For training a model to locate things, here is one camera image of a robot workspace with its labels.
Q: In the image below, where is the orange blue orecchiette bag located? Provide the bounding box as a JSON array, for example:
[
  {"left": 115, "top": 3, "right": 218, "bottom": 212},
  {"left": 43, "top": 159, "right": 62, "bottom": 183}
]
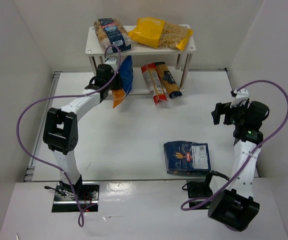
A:
[{"left": 112, "top": 55, "right": 134, "bottom": 108}]

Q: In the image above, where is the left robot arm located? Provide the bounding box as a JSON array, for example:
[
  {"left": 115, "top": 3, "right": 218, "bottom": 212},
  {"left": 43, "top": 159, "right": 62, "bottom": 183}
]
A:
[{"left": 43, "top": 58, "right": 122, "bottom": 194}]

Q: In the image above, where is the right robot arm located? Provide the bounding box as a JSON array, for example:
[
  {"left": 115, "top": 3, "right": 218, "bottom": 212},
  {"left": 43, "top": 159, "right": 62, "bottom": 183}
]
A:
[{"left": 208, "top": 100, "right": 270, "bottom": 232}]

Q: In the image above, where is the blue clear pasta bag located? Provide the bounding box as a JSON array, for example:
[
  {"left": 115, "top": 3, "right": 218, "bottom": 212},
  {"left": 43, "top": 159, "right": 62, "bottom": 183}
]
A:
[{"left": 93, "top": 18, "right": 132, "bottom": 55}]

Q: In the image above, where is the dark blue pasta box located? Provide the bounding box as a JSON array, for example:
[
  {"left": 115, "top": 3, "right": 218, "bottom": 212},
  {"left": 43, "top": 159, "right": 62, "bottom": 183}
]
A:
[{"left": 163, "top": 140, "right": 211, "bottom": 176}]

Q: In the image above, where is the white two-tier shelf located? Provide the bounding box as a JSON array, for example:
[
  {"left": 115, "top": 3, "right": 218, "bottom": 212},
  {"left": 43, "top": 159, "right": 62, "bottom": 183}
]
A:
[{"left": 85, "top": 27, "right": 196, "bottom": 95}]

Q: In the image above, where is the yellow fusilli pasta bag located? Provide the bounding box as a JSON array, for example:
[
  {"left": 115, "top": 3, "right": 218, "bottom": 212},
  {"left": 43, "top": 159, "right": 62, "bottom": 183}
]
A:
[{"left": 128, "top": 17, "right": 193, "bottom": 51}]

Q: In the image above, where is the red spaghetti pack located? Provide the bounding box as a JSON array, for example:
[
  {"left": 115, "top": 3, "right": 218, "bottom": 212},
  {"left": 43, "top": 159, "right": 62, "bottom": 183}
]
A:
[{"left": 141, "top": 63, "right": 167, "bottom": 105}]

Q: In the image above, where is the yellow blue spaghetti pack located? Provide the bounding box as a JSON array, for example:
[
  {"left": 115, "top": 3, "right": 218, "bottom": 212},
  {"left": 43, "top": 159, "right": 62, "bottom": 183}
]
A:
[{"left": 154, "top": 62, "right": 182, "bottom": 100}]

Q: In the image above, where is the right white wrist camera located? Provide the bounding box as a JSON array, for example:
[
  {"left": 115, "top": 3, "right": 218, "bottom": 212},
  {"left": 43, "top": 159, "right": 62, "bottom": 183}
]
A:
[{"left": 230, "top": 88, "right": 249, "bottom": 108}]

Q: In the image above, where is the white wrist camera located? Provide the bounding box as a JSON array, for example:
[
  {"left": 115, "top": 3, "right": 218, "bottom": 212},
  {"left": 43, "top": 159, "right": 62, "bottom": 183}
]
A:
[
  {"left": 105, "top": 57, "right": 118, "bottom": 71},
  {"left": 230, "top": 88, "right": 249, "bottom": 108}
]

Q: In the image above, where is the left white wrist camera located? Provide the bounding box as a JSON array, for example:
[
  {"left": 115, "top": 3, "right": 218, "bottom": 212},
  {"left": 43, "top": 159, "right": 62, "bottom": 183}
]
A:
[{"left": 105, "top": 57, "right": 118, "bottom": 71}]

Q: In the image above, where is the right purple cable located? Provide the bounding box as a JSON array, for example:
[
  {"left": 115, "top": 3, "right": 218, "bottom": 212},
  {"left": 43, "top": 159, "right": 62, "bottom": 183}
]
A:
[{"left": 181, "top": 79, "right": 288, "bottom": 231}]

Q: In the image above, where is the purple cable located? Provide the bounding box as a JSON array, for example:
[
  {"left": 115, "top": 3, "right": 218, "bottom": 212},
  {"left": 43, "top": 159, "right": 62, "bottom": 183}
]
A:
[
  {"left": 16, "top": 44, "right": 122, "bottom": 228},
  {"left": 181, "top": 79, "right": 288, "bottom": 231}
]

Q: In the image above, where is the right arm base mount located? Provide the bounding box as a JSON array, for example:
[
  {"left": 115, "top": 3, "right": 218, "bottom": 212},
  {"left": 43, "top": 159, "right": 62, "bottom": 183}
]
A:
[{"left": 182, "top": 170, "right": 230, "bottom": 208}]

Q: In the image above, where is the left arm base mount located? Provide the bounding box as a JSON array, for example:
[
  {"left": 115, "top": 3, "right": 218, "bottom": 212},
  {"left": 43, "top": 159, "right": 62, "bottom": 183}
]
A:
[{"left": 44, "top": 183, "right": 99, "bottom": 213}]

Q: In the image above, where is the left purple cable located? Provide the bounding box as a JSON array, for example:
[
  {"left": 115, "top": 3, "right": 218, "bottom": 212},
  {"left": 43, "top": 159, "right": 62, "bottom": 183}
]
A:
[{"left": 16, "top": 44, "right": 122, "bottom": 228}]

